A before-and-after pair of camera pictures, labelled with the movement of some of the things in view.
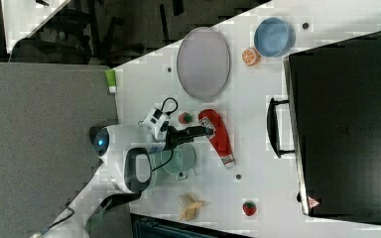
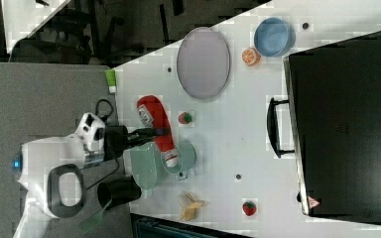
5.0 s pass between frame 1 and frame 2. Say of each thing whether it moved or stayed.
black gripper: moved
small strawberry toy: stayed
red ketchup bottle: moved
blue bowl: stayed
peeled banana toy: stayed
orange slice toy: stayed
